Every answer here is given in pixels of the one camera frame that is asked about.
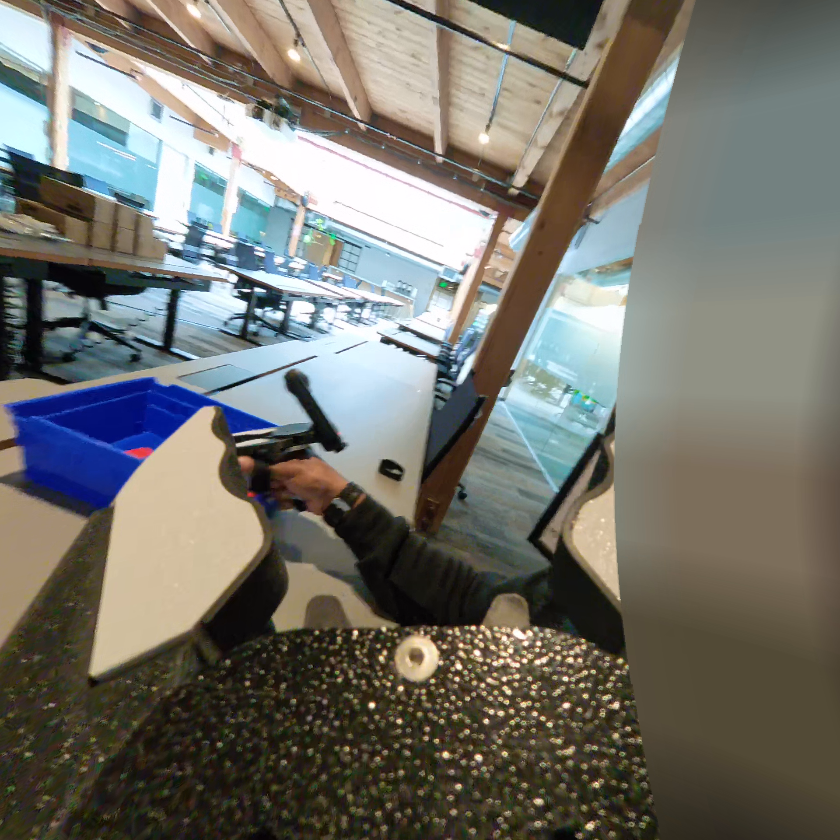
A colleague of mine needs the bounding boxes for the blue plastic bin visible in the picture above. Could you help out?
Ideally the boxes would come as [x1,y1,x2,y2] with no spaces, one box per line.
[5,377,277,522]

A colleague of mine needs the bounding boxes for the black panel board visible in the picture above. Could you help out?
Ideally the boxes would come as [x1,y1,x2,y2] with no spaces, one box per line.
[425,374,488,484]

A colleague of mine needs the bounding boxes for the person's right hand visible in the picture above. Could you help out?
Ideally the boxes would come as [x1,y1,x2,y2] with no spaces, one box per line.
[238,456,349,517]

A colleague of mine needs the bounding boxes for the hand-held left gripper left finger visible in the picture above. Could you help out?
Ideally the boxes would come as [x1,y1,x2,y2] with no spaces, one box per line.
[87,405,290,681]

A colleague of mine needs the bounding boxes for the office desk with black legs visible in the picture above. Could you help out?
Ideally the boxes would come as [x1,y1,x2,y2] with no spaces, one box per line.
[0,230,228,383]
[315,281,406,327]
[223,264,343,343]

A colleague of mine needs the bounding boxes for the wooden support pillar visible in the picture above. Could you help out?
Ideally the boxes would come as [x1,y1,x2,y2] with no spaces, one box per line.
[416,0,687,534]

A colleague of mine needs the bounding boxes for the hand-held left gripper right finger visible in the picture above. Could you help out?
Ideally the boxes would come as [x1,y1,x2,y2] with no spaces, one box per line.
[550,430,624,654]

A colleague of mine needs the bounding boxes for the blue-grey office chair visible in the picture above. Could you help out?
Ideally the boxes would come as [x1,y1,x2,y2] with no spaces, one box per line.
[434,327,479,399]

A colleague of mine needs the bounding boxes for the cardboard box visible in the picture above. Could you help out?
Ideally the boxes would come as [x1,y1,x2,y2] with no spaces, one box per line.
[39,176,119,247]
[115,205,170,260]

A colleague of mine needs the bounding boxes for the black-framed printed sign board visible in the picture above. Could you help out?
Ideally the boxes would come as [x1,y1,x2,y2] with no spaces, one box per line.
[528,406,618,560]

